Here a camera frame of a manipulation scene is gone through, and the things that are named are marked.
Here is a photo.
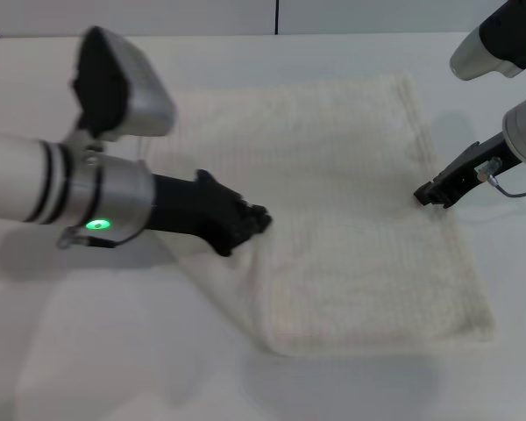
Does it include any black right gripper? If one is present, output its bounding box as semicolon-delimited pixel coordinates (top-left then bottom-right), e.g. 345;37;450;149
414;132;521;208

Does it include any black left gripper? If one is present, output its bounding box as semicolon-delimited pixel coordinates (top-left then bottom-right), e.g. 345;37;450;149
151;169;273;258

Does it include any white waffle towel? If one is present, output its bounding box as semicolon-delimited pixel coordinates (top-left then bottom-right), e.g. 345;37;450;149
144;72;497;357

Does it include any grey right gripper cable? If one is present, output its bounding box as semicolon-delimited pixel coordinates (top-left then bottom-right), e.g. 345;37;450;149
475;158;526;197

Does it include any left wrist camera housing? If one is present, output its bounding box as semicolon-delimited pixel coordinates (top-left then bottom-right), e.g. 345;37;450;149
69;25;177;142

